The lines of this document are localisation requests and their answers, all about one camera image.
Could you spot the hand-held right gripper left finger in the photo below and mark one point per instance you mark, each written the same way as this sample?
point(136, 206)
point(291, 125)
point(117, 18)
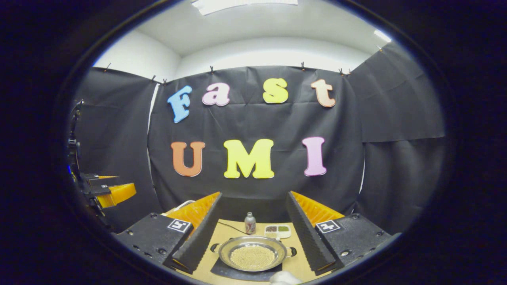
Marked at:
point(202, 233)

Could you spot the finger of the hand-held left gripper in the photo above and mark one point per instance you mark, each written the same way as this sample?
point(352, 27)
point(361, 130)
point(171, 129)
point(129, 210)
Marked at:
point(97, 190)
point(93, 177)

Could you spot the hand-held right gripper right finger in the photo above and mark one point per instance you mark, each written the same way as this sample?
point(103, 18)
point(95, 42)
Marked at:
point(305, 237)

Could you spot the stainless steel pot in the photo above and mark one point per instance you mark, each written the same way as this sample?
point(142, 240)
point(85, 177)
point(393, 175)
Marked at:
point(237, 243)

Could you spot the black induction cooktop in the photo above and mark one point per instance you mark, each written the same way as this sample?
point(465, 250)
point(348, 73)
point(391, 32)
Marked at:
point(222, 271)

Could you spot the white divided seasoning dish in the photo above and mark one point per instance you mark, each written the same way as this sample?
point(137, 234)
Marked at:
point(277, 231)

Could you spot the white soft object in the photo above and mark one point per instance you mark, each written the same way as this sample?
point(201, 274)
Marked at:
point(285, 279)

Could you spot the silver patterned bottle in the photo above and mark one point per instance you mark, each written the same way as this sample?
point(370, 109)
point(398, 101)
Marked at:
point(250, 225)

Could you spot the pile of soybeans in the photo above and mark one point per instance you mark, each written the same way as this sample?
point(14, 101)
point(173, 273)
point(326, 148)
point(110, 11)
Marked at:
point(253, 257)

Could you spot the small ceiling light panel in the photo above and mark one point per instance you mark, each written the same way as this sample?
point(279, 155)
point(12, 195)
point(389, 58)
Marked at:
point(382, 35)

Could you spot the long ceiling light panel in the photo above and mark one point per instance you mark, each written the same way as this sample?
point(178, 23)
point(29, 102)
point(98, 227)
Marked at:
point(245, 4)

